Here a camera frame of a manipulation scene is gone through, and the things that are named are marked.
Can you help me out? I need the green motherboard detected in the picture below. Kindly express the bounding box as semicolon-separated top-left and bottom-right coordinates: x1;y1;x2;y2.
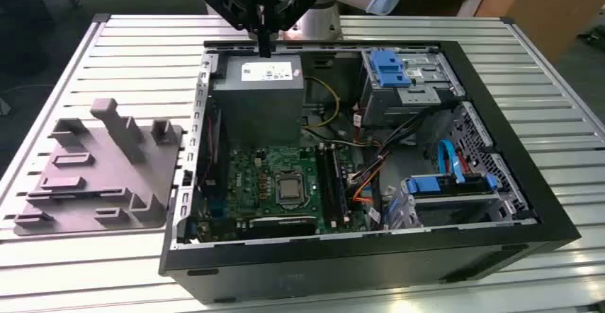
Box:
189;144;377;244

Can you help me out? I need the wooden cabinet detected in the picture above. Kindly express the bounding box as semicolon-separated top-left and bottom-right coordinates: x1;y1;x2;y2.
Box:
489;0;605;64

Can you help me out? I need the silver CPU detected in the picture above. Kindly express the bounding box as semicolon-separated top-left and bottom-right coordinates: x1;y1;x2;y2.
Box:
277;178;306;200

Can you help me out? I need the blue wire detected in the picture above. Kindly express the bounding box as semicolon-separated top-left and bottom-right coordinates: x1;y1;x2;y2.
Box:
384;191;404;229

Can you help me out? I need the orange wire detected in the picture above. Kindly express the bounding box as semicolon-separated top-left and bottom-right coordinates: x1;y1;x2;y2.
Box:
352;180;381;205

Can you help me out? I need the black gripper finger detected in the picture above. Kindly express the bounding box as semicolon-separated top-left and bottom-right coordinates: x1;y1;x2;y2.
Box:
265;0;318;58
198;0;268;58

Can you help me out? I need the metal disk bay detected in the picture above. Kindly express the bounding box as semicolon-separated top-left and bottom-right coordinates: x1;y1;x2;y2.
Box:
400;173;515;228

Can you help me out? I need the black PC case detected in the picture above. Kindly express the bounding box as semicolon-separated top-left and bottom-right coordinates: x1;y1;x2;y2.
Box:
158;39;581;305

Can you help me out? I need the black graphics card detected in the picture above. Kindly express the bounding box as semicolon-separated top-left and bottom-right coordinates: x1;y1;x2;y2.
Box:
249;215;320;237

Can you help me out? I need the black RAM slot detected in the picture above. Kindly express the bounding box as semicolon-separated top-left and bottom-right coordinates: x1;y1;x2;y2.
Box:
316;144;336;227
321;144;341;227

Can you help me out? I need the red black labelled wire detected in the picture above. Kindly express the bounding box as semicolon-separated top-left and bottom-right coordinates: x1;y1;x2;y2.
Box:
350;104;382;148

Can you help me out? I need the black chair base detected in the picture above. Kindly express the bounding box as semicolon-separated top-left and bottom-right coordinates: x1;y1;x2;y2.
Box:
577;25;605;49

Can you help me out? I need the blue flat data cable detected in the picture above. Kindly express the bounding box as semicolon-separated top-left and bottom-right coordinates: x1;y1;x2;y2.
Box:
437;138;468;186

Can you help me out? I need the red data cable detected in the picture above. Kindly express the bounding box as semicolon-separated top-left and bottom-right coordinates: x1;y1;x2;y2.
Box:
455;149;472;175

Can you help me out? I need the metal drive cage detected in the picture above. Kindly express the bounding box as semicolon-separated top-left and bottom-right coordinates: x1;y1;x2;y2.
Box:
361;47;468;125

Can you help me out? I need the gray parts rack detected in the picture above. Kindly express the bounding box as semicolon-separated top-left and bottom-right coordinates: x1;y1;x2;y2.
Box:
12;97;186;237

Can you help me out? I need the blue plastic drive carrier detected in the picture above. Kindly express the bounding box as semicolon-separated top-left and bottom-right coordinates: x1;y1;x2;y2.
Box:
370;49;413;88

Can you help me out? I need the gray power supply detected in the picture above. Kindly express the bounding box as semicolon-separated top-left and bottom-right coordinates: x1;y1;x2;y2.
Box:
210;56;305;147

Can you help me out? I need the black CPU socket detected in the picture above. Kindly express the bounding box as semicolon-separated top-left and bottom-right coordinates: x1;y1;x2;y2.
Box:
272;169;313;210

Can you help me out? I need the white and black wire bundle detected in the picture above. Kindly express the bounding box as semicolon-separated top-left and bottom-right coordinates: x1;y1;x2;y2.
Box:
304;125;382;148

